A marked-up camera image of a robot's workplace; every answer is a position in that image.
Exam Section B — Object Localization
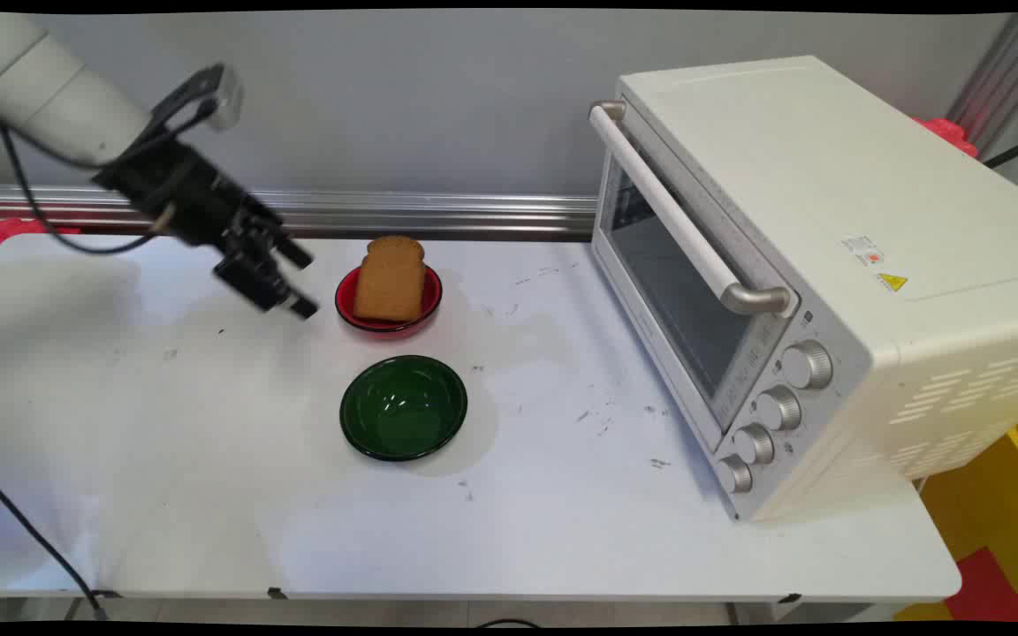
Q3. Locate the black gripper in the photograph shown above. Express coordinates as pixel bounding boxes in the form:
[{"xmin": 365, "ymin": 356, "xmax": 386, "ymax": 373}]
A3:
[{"xmin": 94, "ymin": 140, "xmax": 321, "ymax": 322}]

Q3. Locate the white oven door handle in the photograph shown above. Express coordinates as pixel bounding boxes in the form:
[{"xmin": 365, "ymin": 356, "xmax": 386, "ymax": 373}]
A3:
[{"xmin": 589, "ymin": 100, "xmax": 798, "ymax": 318}]

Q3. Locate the red bowl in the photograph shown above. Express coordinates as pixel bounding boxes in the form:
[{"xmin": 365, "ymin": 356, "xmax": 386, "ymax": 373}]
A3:
[{"xmin": 334, "ymin": 262, "xmax": 444, "ymax": 341}]

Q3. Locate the brown bread slice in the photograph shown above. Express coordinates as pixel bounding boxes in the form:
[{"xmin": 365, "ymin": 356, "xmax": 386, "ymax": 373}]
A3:
[{"xmin": 352, "ymin": 235, "xmax": 428, "ymax": 323}]

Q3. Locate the dark green glass bowl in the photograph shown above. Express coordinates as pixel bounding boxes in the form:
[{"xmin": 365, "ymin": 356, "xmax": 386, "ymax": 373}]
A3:
[{"xmin": 338, "ymin": 355, "xmax": 469, "ymax": 463}]

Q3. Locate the glass oven door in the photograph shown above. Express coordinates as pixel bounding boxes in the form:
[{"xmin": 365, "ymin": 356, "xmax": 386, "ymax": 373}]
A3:
[{"xmin": 591, "ymin": 110, "xmax": 797, "ymax": 453}]

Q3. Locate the silver oven knob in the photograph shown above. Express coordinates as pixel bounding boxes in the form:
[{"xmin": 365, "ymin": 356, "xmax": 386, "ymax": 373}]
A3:
[
  {"xmin": 755, "ymin": 386, "xmax": 803, "ymax": 433},
  {"xmin": 716, "ymin": 455, "xmax": 755, "ymax": 496},
  {"xmin": 780, "ymin": 340, "xmax": 834, "ymax": 390},
  {"xmin": 733, "ymin": 423, "xmax": 776, "ymax": 466}
]

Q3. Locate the white toaster oven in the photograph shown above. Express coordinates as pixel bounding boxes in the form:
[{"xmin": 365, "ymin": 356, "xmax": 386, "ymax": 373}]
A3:
[{"xmin": 589, "ymin": 55, "xmax": 1018, "ymax": 523}]

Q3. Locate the white label sticker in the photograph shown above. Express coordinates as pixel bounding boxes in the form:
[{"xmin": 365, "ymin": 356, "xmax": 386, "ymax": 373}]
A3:
[{"xmin": 839, "ymin": 234, "xmax": 886, "ymax": 267}]

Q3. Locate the red plastic clamp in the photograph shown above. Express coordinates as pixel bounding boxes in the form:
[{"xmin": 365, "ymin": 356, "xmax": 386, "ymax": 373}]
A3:
[{"xmin": 911, "ymin": 116, "xmax": 979, "ymax": 159}]

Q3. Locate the yellow foam floor tile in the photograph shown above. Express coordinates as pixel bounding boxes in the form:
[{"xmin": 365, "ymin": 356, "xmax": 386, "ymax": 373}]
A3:
[{"xmin": 893, "ymin": 405, "xmax": 1018, "ymax": 624}]

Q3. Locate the red foam floor tile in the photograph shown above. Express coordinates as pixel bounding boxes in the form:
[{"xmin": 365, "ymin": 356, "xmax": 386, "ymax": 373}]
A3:
[{"xmin": 945, "ymin": 547, "xmax": 1018, "ymax": 624}]

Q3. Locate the aluminium rail along wall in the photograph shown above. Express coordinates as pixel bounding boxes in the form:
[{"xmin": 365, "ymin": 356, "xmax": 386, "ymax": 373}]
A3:
[{"xmin": 0, "ymin": 183, "xmax": 599, "ymax": 242}]

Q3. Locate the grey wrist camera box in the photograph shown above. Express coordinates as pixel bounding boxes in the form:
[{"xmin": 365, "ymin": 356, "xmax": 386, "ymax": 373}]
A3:
[{"xmin": 152, "ymin": 64, "xmax": 244, "ymax": 135}]

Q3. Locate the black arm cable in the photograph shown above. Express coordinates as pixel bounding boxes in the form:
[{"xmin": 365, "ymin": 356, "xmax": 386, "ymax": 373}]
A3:
[{"xmin": 0, "ymin": 93, "xmax": 165, "ymax": 256}]

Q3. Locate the black cable over table edge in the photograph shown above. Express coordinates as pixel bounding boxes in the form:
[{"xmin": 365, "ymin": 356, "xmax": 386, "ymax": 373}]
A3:
[{"xmin": 0, "ymin": 460, "xmax": 110, "ymax": 620}]

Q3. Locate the black cable by post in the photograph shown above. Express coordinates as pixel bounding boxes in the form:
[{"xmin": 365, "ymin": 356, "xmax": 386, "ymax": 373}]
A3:
[{"xmin": 984, "ymin": 130, "xmax": 1018, "ymax": 170}]

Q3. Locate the aluminium frame post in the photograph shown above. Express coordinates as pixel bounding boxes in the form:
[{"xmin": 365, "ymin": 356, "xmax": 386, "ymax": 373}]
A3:
[{"xmin": 949, "ymin": 12, "xmax": 1018, "ymax": 162}]

